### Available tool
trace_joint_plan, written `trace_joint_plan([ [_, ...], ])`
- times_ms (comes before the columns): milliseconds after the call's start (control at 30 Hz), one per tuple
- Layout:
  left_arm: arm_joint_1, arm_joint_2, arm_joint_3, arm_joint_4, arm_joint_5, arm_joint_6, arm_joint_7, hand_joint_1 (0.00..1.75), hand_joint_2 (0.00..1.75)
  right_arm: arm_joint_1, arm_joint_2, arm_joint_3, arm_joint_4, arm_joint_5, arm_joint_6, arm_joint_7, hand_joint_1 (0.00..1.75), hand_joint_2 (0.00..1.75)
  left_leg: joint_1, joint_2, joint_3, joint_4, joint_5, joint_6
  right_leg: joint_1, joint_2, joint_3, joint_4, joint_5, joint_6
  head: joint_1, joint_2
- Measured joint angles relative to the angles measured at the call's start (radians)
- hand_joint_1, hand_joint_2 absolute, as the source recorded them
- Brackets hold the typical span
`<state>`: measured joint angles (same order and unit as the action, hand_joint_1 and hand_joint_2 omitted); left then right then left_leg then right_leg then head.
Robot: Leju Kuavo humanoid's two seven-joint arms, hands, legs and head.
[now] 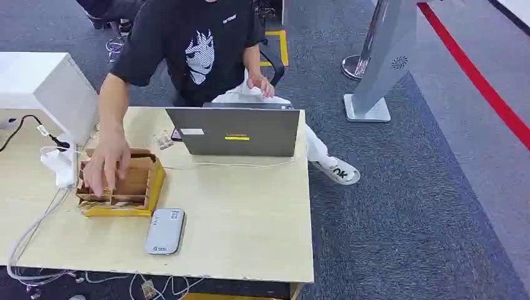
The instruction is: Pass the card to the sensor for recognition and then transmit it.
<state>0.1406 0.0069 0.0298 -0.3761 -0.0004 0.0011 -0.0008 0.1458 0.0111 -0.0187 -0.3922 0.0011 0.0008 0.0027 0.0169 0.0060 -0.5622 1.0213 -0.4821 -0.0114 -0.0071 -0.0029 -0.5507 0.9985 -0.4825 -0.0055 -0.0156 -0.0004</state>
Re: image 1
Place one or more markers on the person's right hand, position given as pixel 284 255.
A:
pixel 108 155

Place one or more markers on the person's left hand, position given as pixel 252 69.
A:
pixel 261 84

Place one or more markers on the wooden card box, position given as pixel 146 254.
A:
pixel 138 186

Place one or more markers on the black office chair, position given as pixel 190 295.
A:
pixel 276 66

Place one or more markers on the yellow floor tape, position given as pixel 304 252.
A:
pixel 284 47

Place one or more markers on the white power adapter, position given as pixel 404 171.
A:
pixel 62 165

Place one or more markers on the grey laptop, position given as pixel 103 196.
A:
pixel 240 130

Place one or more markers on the small clear plastic bag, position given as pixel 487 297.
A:
pixel 164 140

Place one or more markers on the dark phone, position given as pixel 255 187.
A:
pixel 176 134

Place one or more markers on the person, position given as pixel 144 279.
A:
pixel 198 49

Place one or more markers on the white cabinet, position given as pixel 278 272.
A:
pixel 45 85

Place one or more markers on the grey pocket router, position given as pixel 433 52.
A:
pixel 164 232

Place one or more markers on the office chair with castors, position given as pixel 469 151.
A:
pixel 116 43

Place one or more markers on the white shoe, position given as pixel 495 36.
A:
pixel 341 172

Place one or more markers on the silver kiosk stand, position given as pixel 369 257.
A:
pixel 385 54

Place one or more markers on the pale wooden desk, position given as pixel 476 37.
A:
pixel 240 215

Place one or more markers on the red floor tape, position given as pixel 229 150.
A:
pixel 476 78

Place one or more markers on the chrome stanchion post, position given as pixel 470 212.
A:
pixel 354 66

